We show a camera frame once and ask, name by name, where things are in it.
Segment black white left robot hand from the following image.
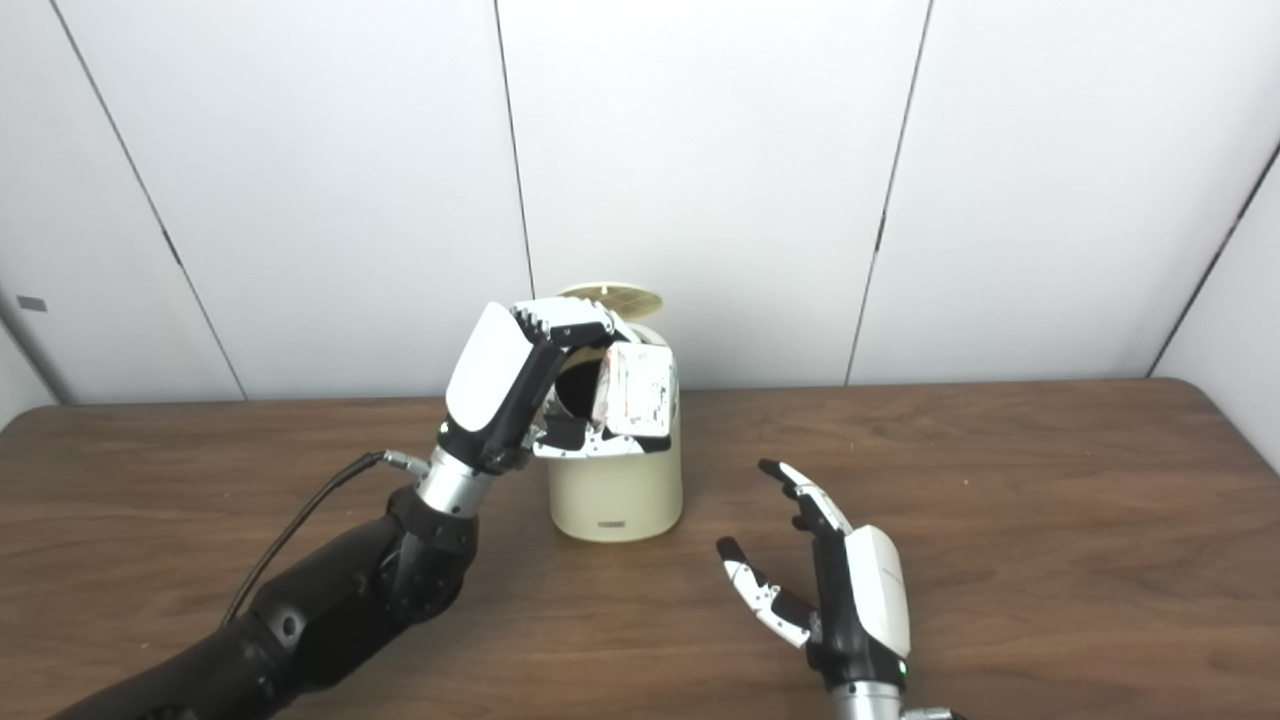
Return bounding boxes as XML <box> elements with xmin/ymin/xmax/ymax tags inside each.
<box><xmin>437</xmin><ymin>296</ymin><xmax>673</xmax><ymax>476</ymax></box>

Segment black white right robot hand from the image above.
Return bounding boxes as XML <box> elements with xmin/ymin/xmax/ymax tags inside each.
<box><xmin>716</xmin><ymin>459</ymin><xmax>911</xmax><ymax>691</ymax></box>

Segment white green milk carton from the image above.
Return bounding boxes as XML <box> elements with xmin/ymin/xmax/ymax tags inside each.
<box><xmin>597</xmin><ymin>342</ymin><xmax>673</xmax><ymax>438</ymax></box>

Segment cream round bin lid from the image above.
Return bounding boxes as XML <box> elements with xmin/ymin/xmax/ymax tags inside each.
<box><xmin>556</xmin><ymin>283</ymin><xmax>665</xmax><ymax>329</ymax></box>

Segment cream-colored desktop trash bin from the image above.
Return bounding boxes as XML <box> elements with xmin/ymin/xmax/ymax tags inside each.
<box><xmin>548</xmin><ymin>320</ymin><xmax>684</xmax><ymax>543</ymax></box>

